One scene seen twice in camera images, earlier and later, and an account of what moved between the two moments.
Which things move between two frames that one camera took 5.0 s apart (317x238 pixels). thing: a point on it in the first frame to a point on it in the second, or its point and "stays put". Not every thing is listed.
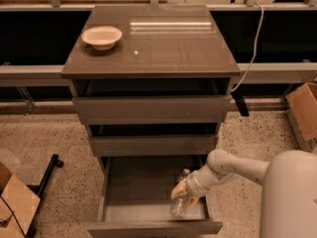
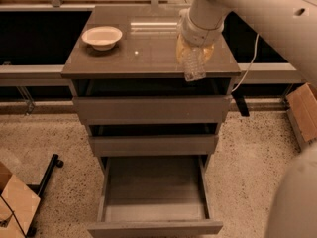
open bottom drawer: [135, 197] stays put
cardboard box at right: [302, 107] stays put
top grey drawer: [154, 110] stays put
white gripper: [194, 184] to [200, 32]
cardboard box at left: [18, 205] stays put
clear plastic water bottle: [178, 204] to [194, 63]
